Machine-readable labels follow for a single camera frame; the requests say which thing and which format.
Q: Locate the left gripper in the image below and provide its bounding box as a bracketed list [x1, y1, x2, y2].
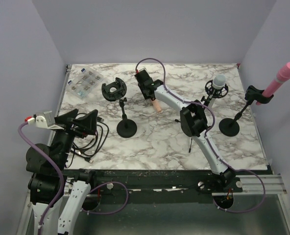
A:
[48, 108, 98, 169]

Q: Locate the beige microphone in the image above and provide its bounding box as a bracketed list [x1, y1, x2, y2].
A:
[151, 99, 162, 113]

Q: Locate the black shock mount desk stand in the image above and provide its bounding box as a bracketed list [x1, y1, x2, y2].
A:
[101, 77, 138, 139]

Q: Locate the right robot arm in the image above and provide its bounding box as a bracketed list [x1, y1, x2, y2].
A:
[135, 69, 236, 192]

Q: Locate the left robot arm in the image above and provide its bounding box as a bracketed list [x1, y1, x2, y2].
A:
[23, 109, 98, 235]

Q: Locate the silver white microphone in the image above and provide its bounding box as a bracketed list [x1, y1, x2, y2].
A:
[212, 74, 226, 90]

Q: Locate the black clip round base stand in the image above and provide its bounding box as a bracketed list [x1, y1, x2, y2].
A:
[219, 85, 274, 137]

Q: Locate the pink microphone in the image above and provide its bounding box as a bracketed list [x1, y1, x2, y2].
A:
[262, 62, 290, 98]

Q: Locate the clear plastic parts box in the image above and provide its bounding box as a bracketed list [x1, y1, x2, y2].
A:
[68, 67, 104, 99]

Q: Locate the black usb cables bundle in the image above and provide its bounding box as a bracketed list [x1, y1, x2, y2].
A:
[66, 112, 110, 164]

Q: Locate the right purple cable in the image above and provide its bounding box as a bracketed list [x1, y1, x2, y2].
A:
[135, 58, 267, 213]

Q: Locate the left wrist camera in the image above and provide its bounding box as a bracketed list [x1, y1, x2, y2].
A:
[25, 111, 64, 130]

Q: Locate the black tripod shock mount stand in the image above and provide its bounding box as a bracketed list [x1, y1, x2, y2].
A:
[177, 80, 229, 141]

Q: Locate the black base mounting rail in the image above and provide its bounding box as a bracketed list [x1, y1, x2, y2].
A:
[63, 169, 242, 205]

